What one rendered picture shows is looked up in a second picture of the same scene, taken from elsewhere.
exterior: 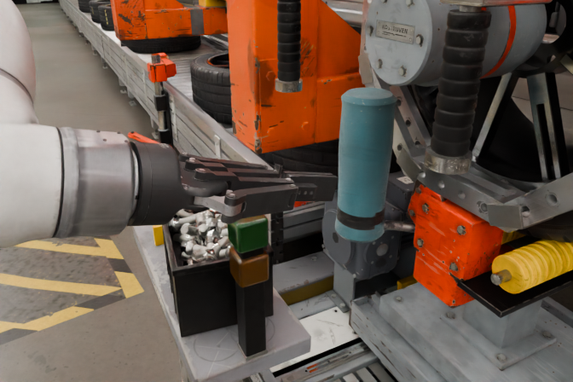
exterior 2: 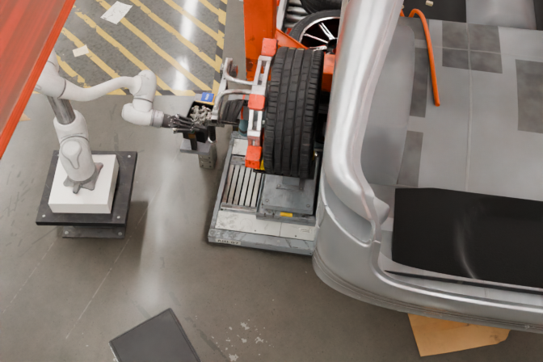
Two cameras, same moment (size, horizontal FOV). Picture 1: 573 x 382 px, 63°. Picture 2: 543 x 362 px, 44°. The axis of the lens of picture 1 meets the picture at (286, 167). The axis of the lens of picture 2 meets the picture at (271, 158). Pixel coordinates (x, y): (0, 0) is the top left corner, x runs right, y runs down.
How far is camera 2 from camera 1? 3.28 m
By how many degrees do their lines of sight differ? 40
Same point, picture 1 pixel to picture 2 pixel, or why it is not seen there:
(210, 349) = (187, 144)
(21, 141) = (146, 115)
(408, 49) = not seen: hidden behind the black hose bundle
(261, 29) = (247, 49)
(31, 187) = (146, 121)
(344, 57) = not seen: hidden behind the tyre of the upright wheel
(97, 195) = (154, 124)
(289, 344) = (202, 151)
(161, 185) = (165, 124)
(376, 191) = (244, 126)
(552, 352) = (297, 193)
